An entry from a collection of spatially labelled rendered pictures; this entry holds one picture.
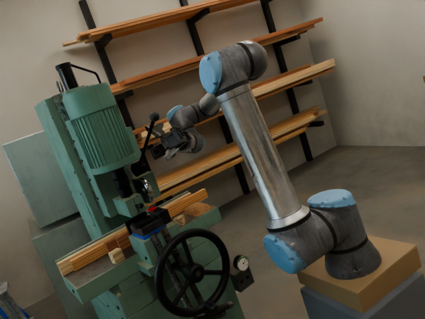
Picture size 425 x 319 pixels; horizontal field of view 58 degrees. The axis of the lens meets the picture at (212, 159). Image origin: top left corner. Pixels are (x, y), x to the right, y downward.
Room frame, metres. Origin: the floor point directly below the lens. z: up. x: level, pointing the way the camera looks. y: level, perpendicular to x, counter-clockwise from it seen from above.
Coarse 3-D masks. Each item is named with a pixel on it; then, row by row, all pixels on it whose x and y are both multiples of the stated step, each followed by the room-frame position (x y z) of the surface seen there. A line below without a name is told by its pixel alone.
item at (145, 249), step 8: (168, 224) 1.28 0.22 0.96; (176, 224) 1.27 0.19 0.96; (160, 232) 1.23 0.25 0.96; (176, 232) 1.26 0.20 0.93; (136, 240) 1.25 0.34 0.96; (160, 240) 1.23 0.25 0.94; (136, 248) 1.28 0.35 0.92; (144, 248) 1.20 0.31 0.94; (152, 248) 1.21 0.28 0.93; (144, 256) 1.23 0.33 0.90; (152, 256) 1.20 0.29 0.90; (152, 264) 1.20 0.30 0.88
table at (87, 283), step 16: (192, 224) 1.40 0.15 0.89; (208, 224) 1.44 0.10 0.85; (128, 256) 1.27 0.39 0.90; (80, 272) 1.28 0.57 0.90; (96, 272) 1.23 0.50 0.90; (112, 272) 1.22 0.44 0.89; (128, 272) 1.24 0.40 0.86; (144, 272) 1.22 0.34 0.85; (80, 288) 1.16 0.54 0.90; (96, 288) 1.18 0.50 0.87
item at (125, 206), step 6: (114, 198) 1.51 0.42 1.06; (120, 198) 1.48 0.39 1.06; (126, 198) 1.44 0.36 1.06; (132, 198) 1.42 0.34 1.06; (138, 198) 1.43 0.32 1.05; (114, 204) 1.52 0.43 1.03; (120, 204) 1.46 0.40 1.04; (126, 204) 1.41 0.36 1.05; (132, 204) 1.42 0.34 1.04; (144, 204) 1.44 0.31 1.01; (120, 210) 1.48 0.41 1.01; (126, 210) 1.42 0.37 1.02; (132, 210) 1.41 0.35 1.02; (138, 210) 1.42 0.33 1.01; (144, 210) 1.44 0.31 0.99; (132, 216) 1.41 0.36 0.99
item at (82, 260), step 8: (200, 192) 1.62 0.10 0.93; (184, 200) 1.57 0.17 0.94; (192, 200) 1.59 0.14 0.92; (200, 200) 1.61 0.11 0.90; (168, 208) 1.53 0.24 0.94; (176, 208) 1.55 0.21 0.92; (184, 208) 1.57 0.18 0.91; (96, 248) 1.36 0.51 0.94; (104, 248) 1.37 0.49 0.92; (80, 256) 1.32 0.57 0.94; (88, 256) 1.34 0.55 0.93; (96, 256) 1.35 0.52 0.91; (72, 264) 1.31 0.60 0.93; (80, 264) 1.32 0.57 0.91
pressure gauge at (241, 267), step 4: (236, 256) 1.43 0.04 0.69; (240, 256) 1.41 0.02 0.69; (244, 256) 1.42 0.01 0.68; (236, 260) 1.41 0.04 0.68; (240, 260) 1.41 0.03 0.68; (244, 260) 1.42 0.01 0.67; (248, 260) 1.43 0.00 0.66; (236, 264) 1.40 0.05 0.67; (240, 264) 1.41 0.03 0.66; (244, 264) 1.41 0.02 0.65; (248, 264) 1.42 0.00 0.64; (236, 268) 1.41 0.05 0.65; (240, 268) 1.40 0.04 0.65; (244, 268) 1.41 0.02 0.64
